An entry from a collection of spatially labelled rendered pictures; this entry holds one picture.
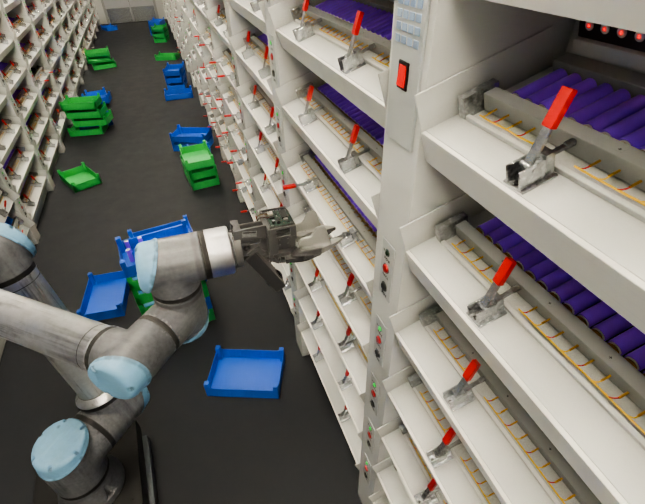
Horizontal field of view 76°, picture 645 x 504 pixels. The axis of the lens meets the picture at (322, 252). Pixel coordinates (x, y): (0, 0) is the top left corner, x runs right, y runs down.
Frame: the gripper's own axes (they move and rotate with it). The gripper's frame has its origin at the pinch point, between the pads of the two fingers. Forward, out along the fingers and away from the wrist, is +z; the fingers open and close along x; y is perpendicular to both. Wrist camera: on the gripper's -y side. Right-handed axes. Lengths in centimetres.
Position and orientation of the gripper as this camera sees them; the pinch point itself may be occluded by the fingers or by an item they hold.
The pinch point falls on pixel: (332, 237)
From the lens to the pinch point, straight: 84.3
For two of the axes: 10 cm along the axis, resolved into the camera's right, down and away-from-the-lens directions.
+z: 9.4, -2.0, 2.8
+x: -3.4, -5.8, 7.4
